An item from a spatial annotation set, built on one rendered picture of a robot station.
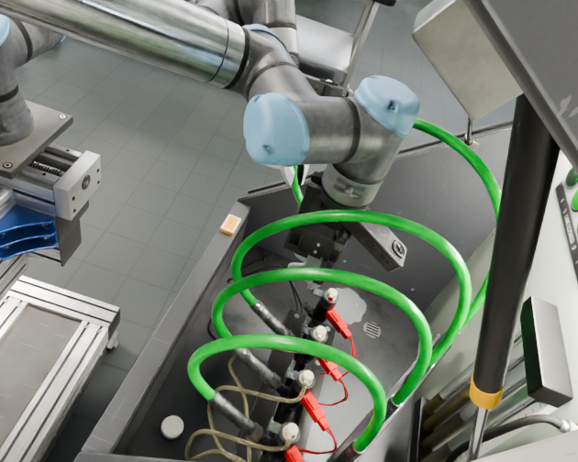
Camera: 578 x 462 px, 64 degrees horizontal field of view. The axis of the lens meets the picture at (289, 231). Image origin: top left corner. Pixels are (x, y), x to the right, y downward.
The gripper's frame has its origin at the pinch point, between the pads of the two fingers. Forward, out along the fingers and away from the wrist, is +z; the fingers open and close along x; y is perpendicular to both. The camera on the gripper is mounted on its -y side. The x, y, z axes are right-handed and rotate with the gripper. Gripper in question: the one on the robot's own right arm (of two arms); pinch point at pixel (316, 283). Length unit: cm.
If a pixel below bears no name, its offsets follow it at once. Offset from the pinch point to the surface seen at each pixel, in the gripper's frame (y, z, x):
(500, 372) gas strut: -8.4, -36.3, 32.8
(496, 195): -15.7, -26.5, -2.3
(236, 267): 12.1, -6.6, 8.7
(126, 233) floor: 81, 113, -83
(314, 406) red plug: -5.6, 3.3, 18.4
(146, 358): 21.6, 18.0, 14.6
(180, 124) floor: 100, 113, -178
